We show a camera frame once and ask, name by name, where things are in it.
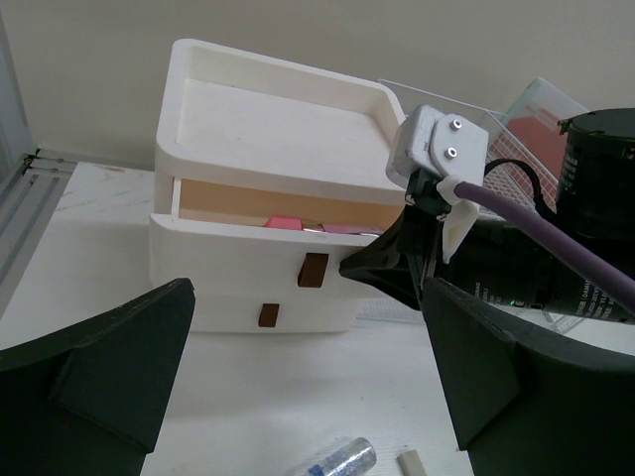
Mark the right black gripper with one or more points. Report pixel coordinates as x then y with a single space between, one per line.
500 264

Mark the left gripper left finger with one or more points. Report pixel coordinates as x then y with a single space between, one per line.
90 399

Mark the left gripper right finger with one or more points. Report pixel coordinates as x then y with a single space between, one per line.
524 400

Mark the pink-capped marker jar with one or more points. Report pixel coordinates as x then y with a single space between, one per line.
301 224

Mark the white drawer organizer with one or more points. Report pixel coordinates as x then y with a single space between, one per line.
242 137

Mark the booklet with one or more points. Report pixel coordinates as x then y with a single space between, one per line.
529 132

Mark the grey eraser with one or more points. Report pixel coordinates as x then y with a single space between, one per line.
411 464

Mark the clear glue bottle blue cap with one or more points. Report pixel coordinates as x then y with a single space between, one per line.
344 456

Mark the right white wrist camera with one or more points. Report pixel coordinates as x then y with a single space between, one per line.
441 144

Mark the aluminium rail frame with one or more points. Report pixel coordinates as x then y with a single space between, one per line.
31 184

